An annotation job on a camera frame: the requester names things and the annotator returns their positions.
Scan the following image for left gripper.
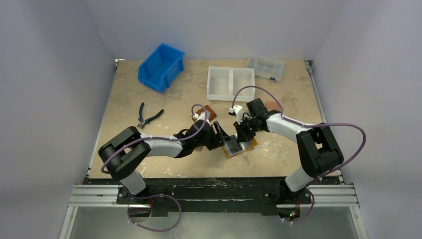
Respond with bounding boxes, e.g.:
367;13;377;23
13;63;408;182
193;121;232;150

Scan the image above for orange card holder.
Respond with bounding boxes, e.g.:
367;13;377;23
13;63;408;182
222;134;257;159

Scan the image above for dark credit card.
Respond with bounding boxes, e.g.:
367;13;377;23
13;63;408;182
224;135;242;157

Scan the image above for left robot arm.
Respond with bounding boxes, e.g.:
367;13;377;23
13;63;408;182
98;119;232;204

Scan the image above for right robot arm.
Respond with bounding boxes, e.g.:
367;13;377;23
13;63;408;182
228;99;344;203

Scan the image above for brown leather card holder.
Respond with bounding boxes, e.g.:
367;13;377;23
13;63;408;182
198;105;217;121

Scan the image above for salmon card holder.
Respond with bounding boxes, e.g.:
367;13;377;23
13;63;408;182
265;101;281;112

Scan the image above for white two-compartment tray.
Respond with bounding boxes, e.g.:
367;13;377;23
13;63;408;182
207;66;255;102

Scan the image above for clear plastic organizer box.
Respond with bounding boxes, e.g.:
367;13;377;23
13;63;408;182
246;55;285;82

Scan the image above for blue plastic bin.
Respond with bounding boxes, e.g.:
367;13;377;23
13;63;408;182
138;43;185;93

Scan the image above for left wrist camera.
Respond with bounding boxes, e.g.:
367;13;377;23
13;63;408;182
192;112;206;122

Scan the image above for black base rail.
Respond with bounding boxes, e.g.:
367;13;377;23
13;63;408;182
116;177;312;217

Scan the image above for blue handled pliers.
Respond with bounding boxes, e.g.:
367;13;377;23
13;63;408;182
136;102;165;129

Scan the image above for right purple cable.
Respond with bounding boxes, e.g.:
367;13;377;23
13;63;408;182
230;86;367;225

